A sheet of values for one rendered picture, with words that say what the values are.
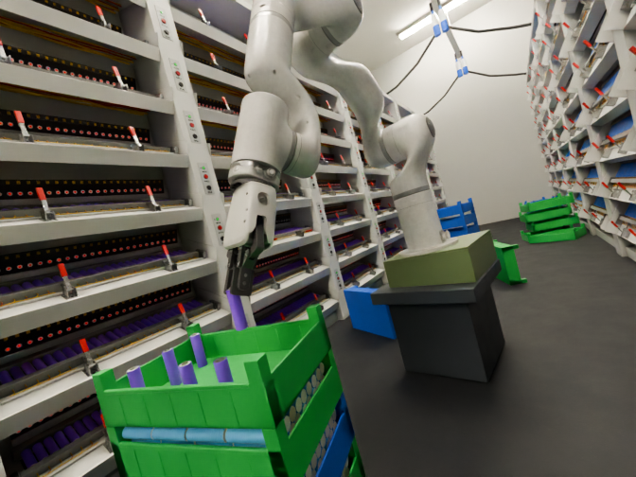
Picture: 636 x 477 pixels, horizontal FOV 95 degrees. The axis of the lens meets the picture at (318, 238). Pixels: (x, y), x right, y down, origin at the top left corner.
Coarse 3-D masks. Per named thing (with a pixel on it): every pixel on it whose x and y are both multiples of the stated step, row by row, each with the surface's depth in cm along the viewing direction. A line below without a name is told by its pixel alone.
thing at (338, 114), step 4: (316, 104) 221; (320, 104) 225; (328, 104) 208; (316, 108) 190; (320, 108) 193; (320, 112) 194; (324, 112) 197; (328, 112) 202; (332, 112) 206; (336, 112) 223; (340, 112) 221; (320, 116) 214; (324, 116) 220; (328, 116) 203; (332, 116) 207; (336, 116) 211; (340, 116) 215; (320, 120) 221; (324, 120) 220; (340, 120) 216
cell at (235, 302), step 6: (228, 294) 43; (228, 300) 44; (234, 300) 43; (240, 300) 44; (234, 306) 43; (240, 306) 44; (234, 312) 43; (240, 312) 43; (234, 318) 43; (240, 318) 43; (240, 324) 43; (246, 324) 44
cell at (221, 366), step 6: (216, 360) 39; (222, 360) 38; (216, 366) 38; (222, 366) 38; (228, 366) 39; (216, 372) 38; (222, 372) 38; (228, 372) 38; (222, 378) 38; (228, 378) 38
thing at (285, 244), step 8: (280, 224) 164; (288, 224) 170; (296, 224) 173; (304, 224) 170; (312, 224) 167; (320, 224) 164; (312, 232) 164; (320, 232) 164; (280, 240) 141; (288, 240) 142; (296, 240) 147; (304, 240) 152; (312, 240) 159; (272, 248) 132; (280, 248) 137; (288, 248) 142; (264, 256) 129
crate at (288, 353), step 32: (320, 320) 49; (192, 352) 60; (224, 352) 59; (256, 352) 56; (288, 352) 52; (320, 352) 46; (96, 384) 43; (128, 384) 47; (160, 384) 52; (192, 384) 36; (224, 384) 34; (256, 384) 32; (288, 384) 36; (128, 416) 41; (160, 416) 39; (192, 416) 37; (224, 416) 35; (256, 416) 33
